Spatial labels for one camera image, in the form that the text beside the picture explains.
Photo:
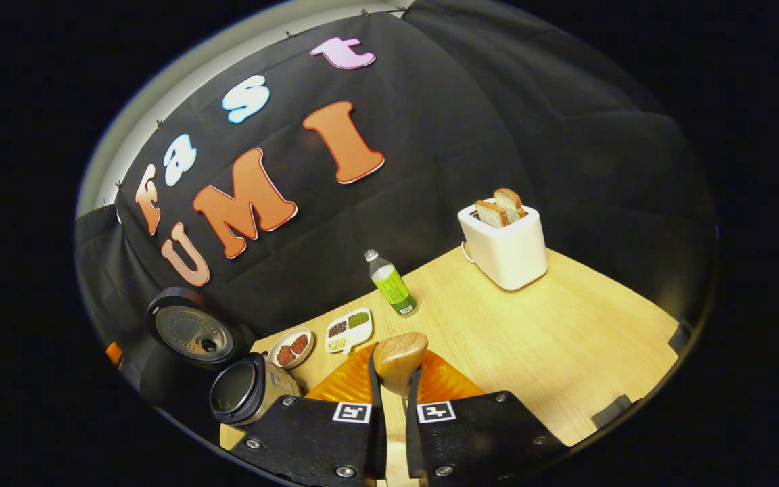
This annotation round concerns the round plate of red dates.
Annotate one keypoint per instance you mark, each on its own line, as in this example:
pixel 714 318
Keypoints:
pixel 291 348

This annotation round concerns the wooden spoon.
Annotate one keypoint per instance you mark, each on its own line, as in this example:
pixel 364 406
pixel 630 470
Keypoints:
pixel 399 360

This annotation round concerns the white divided dish of beans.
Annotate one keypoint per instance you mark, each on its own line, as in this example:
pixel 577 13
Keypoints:
pixel 349 330

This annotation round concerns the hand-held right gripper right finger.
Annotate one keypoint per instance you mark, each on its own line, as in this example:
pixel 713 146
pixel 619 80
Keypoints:
pixel 484 439

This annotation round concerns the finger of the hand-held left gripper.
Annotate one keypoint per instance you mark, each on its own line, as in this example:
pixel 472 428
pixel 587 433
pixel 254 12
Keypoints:
pixel 114 353

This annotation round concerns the white toaster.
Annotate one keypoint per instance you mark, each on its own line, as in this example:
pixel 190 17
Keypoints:
pixel 508 253

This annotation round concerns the toasted bread slice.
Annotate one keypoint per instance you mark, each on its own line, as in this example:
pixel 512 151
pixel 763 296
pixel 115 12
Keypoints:
pixel 510 203
pixel 491 215

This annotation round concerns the dark grey rice cooker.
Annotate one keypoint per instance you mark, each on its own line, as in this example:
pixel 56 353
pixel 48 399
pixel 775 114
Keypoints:
pixel 241 392

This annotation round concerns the black table edge bracket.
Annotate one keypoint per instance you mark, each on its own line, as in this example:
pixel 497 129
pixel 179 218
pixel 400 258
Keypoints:
pixel 612 410
pixel 680 337

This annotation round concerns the green drink bottle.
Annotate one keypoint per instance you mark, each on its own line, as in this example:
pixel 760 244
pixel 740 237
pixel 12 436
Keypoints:
pixel 393 287

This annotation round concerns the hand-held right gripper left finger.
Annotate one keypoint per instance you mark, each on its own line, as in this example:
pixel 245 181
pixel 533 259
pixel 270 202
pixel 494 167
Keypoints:
pixel 308 439

